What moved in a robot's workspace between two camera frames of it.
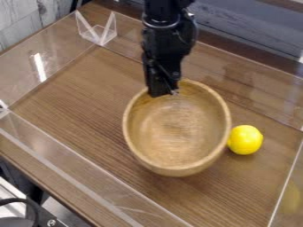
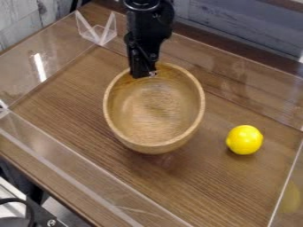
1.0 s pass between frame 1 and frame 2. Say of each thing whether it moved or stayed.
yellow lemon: stayed
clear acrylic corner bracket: stayed
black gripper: moved
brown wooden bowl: moved
